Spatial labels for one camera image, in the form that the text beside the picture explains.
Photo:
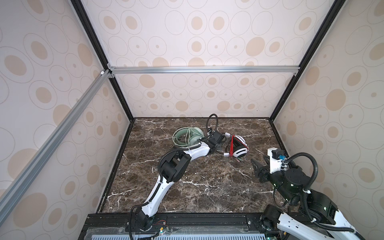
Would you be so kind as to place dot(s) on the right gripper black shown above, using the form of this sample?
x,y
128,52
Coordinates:
x,y
261,169

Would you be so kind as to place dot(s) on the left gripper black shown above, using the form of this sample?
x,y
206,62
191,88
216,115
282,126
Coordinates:
x,y
218,146

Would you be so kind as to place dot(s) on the white black headphones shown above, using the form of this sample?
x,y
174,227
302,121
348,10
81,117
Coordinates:
x,y
236,148

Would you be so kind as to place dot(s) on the mint green headphones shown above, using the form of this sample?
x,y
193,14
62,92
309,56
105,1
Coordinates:
x,y
187,137

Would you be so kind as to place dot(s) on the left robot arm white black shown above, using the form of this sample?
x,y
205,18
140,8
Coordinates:
x,y
171,167

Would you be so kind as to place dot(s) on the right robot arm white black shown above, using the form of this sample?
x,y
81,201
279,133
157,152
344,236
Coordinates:
x,y
305,214

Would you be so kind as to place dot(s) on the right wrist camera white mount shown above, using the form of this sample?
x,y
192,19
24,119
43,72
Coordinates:
x,y
276,157

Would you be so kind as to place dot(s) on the aluminium rail back wall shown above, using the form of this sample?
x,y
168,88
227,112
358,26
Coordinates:
x,y
199,70

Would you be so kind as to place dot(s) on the aluminium rail wall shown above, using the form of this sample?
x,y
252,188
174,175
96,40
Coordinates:
x,y
31,171
199,70

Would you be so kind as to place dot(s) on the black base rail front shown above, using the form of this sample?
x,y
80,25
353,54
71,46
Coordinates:
x,y
182,226

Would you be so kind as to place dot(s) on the black frame post right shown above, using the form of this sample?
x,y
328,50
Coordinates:
x,y
325,26

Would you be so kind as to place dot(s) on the black frame post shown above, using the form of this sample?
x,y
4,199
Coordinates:
x,y
96,44
325,26

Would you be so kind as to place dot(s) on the black frame post left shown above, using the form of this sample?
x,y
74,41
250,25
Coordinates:
x,y
96,44

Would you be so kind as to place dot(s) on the aluminium rail left wall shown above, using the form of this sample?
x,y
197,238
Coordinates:
x,y
31,171

